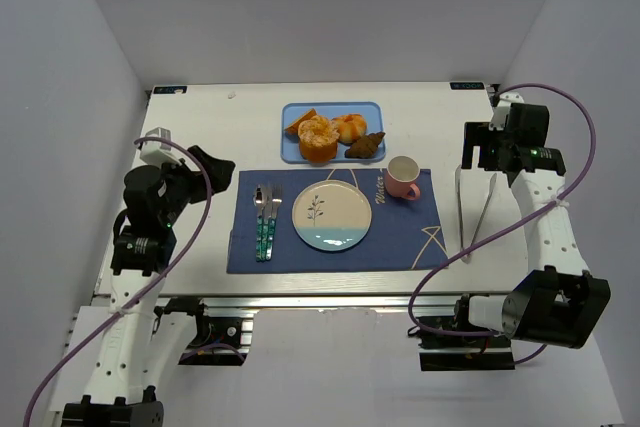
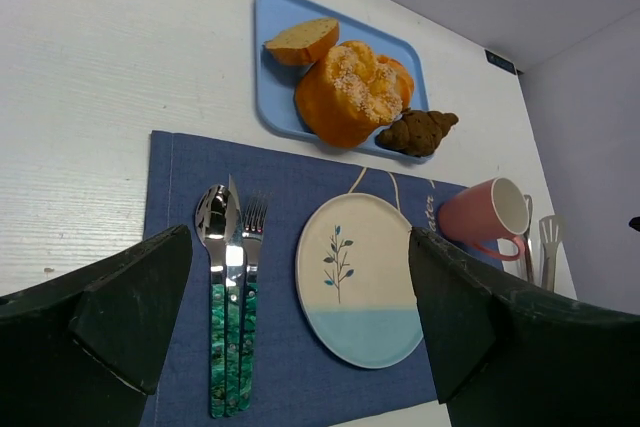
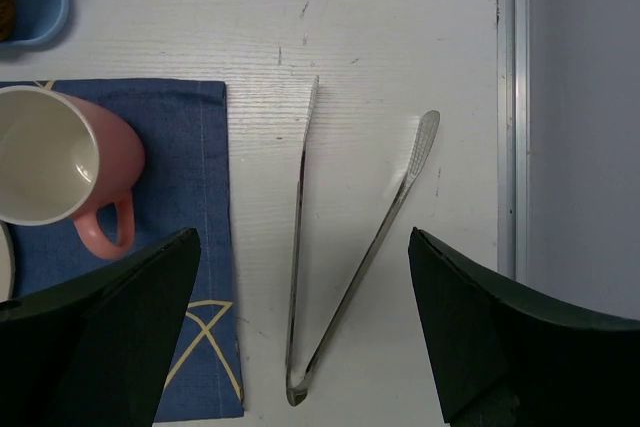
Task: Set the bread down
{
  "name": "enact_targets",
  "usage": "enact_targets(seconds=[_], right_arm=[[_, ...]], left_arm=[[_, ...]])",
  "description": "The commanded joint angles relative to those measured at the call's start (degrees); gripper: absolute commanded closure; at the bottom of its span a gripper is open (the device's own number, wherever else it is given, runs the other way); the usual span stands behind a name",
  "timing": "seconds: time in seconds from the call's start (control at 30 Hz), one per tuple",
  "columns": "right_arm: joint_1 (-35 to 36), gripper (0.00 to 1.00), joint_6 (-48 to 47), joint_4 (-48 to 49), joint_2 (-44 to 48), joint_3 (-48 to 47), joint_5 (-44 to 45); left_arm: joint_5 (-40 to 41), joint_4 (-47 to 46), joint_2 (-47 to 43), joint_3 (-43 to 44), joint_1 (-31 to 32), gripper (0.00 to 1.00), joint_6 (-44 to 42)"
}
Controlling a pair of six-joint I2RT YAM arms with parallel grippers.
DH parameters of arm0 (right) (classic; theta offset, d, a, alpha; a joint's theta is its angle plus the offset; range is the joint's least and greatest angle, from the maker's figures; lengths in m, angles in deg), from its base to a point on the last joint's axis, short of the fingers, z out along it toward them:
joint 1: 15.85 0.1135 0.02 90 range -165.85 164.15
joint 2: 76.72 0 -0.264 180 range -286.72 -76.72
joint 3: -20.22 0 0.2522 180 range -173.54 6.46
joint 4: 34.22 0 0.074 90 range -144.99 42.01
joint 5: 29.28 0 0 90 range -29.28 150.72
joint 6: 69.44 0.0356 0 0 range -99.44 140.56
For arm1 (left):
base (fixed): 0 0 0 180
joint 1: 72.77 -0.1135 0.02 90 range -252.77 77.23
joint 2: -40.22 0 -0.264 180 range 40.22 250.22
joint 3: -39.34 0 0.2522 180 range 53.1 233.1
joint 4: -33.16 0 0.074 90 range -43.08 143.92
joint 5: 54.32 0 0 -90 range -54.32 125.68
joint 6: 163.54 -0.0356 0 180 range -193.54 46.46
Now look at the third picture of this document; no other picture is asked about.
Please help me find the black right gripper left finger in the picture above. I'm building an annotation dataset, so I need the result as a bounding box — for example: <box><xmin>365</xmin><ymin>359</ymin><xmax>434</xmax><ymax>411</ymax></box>
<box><xmin>1</xmin><ymin>228</ymin><xmax>200</xmax><ymax>426</ymax></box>

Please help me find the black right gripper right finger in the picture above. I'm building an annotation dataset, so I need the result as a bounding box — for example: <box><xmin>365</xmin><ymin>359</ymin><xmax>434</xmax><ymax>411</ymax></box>
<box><xmin>408</xmin><ymin>229</ymin><xmax>639</xmax><ymax>426</ymax></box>

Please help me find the cream and blue plate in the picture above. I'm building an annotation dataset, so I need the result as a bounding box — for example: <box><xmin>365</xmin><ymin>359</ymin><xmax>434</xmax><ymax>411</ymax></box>
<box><xmin>0</xmin><ymin>222</ymin><xmax>15</xmax><ymax>302</ymax></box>

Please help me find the blue cloth placemat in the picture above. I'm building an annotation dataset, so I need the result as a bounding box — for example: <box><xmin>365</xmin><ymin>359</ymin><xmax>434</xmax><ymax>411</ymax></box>
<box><xmin>0</xmin><ymin>78</ymin><xmax>246</xmax><ymax>424</ymax></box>

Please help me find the pink ceramic mug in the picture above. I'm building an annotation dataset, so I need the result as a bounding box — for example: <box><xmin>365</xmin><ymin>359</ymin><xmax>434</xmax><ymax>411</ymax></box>
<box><xmin>1</xmin><ymin>85</ymin><xmax>145</xmax><ymax>259</ymax></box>

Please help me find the aluminium table edge rail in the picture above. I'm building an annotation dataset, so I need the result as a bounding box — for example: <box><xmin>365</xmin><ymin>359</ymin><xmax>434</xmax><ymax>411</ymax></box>
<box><xmin>496</xmin><ymin>0</ymin><xmax>531</xmax><ymax>284</ymax></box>

